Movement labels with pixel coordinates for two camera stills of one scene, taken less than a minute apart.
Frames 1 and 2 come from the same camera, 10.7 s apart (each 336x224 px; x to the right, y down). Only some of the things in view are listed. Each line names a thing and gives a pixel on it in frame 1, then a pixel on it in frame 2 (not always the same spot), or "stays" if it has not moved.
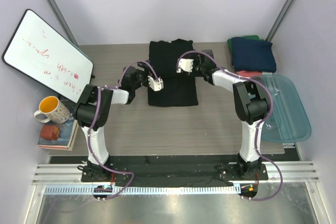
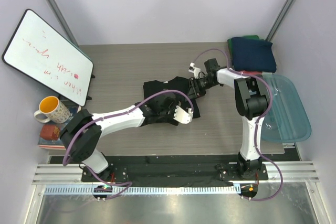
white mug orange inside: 55,110 stays
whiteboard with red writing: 40,50 stays
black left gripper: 146,72 -> 170,104
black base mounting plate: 174,171 stays
